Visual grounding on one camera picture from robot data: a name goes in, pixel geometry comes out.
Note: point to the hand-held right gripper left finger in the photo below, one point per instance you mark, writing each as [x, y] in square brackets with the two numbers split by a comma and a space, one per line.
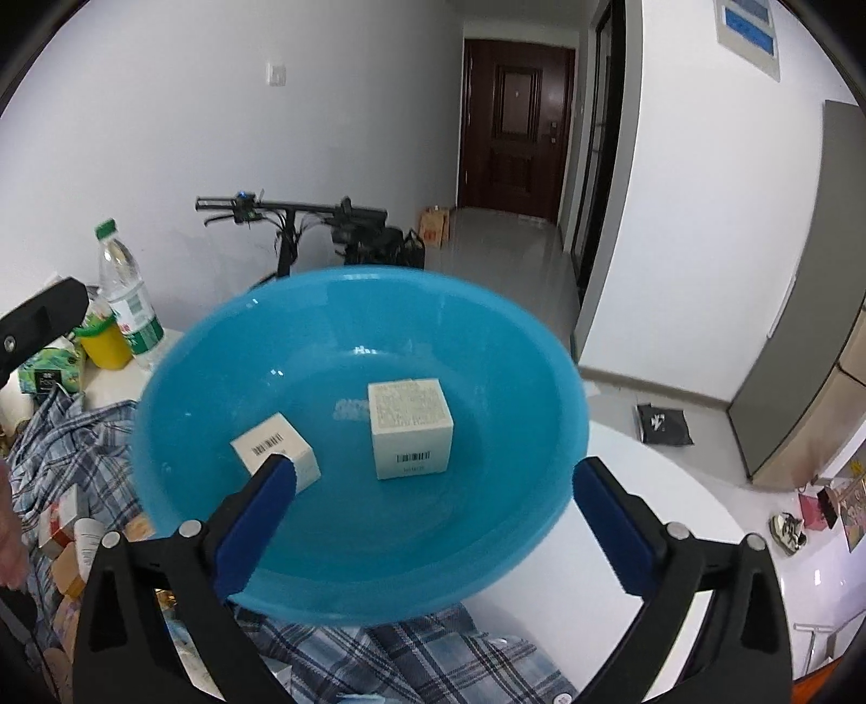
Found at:
[257, 531]

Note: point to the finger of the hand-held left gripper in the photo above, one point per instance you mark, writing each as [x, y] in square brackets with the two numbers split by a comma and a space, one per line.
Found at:
[40, 318]

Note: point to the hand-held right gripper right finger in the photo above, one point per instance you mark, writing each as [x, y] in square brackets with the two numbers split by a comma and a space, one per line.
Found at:
[615, 535]

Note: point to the small white barcode box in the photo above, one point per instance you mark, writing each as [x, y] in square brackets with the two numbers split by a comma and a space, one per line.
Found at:
[270, 436]

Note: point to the blue plastic basin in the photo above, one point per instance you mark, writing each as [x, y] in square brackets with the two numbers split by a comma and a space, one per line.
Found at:
[433, 541]

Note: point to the yellow plastic container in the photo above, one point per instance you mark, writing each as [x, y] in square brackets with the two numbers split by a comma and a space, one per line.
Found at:
[105, 348]

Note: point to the person's left hand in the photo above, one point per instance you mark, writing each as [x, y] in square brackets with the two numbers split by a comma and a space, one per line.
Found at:
[10, 535]

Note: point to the green tissue pack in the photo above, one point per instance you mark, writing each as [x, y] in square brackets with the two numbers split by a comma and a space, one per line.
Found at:
[51, 369]

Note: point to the green-capped water bottle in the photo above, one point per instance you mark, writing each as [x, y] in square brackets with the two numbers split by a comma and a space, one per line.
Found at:
[128, 298]

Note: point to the black bag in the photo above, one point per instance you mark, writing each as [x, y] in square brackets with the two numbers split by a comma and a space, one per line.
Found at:
[666, 423]

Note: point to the pair of shoes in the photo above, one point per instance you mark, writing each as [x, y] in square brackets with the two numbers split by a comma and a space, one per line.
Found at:
[788, 531]

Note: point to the white cube box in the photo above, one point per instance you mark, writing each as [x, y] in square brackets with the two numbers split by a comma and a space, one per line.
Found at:
[413, 433]

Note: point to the pink gift bag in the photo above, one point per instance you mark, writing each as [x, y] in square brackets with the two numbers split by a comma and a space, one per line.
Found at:
[815, 508]

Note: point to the blue plaid shirt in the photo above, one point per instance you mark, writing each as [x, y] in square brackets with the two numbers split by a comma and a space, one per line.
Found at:
[433, 653]

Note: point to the grey refrigerator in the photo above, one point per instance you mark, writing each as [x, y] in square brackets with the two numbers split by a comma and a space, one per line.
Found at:
[798, 338]

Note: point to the black bicycle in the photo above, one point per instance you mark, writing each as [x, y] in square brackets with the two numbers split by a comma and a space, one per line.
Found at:
[365, 237]

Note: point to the brown paper bag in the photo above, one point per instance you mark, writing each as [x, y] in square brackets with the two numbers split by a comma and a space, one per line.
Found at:
[435, 227]

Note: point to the black-framed sliding glass door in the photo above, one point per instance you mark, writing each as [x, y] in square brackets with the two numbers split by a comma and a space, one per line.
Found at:
[599, 135]

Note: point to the dark brown door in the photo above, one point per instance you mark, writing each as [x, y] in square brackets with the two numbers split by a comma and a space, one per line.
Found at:
[514, 135]

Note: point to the white panel with blue windows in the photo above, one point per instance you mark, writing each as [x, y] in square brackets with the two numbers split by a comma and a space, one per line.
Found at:
[744, 27]

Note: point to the white wall switch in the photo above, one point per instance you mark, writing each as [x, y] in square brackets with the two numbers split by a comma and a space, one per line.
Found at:
[276, 74]

